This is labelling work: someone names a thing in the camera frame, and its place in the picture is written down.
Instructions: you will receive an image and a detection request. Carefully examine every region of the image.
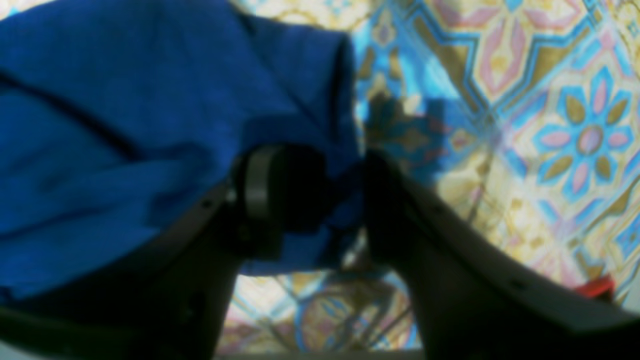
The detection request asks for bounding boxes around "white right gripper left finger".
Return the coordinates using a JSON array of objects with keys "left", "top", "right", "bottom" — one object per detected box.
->
[{"left": 0, "top": 144, "right": 286, "bottom": 360}]

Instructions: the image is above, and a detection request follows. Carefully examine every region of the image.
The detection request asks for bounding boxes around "patterned tile tablecloth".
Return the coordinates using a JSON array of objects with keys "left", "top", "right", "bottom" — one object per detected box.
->
[{"left": 0, "top": 0, "right": 640, "bottom": 353}]

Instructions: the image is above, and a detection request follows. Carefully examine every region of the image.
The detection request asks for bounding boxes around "blue long-sleeve T-shirt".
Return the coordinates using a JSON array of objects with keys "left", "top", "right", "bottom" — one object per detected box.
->
[{"left": 0, "top": 0, "right": 362, "bottom": 305}]

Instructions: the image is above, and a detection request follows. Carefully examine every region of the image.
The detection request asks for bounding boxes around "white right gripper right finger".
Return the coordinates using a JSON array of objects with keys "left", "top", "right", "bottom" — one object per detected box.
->
[{"left": 364, "top": 150, "right": 639, "bottom": 360}]

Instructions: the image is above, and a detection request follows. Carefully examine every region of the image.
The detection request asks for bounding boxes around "red-black clamp upper left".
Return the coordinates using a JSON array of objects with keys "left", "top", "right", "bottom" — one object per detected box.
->
[{"left": 573, "top": 275, "right": 616, "bottom": 303}]

